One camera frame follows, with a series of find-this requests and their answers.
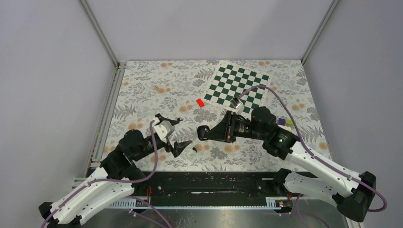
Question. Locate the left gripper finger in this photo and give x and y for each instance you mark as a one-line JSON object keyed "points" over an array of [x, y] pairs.
{"points": [[161, 119], [178, 147]]}

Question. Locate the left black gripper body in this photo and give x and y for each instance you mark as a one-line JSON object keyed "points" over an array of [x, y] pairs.
{"points": [[161, 144]]}

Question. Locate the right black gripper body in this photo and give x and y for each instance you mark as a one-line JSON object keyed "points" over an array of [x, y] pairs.
{"points": [[237, 128]]}

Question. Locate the black earbud charging case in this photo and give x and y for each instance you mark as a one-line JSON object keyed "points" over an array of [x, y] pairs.
{"points": [[202, 132]]}

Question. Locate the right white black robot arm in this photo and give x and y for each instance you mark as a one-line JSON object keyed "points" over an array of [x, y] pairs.
{"points": [[349, 191]]}

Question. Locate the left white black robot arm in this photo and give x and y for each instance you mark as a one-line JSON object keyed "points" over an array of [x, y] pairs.
{"points": [[115, 178]]}

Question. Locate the floral patterned table mat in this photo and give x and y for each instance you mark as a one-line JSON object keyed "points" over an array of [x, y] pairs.
{"points": [[171, 88]]}

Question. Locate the red block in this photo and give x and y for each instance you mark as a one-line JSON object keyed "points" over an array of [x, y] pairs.
{"points": [[200, 103]]}

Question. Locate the green white chessboard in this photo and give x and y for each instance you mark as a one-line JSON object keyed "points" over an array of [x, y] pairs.
{"points": [[230, 80]]}

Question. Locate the purple green block stack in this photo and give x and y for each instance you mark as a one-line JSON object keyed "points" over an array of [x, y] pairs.
{"points": [[285, 123]]}

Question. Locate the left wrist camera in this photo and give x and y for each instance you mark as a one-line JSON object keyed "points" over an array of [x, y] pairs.
{"points": [[163, 130]]}

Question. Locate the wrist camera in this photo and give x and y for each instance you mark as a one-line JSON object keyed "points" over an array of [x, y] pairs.
{"points": [[163, 130], [238, 105]]}

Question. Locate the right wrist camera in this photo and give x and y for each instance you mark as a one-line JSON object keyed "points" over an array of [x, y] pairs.
{"points": [[238, 105]]}

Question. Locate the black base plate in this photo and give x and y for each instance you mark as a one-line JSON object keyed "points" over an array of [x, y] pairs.
{"points": [[212, 189]]}

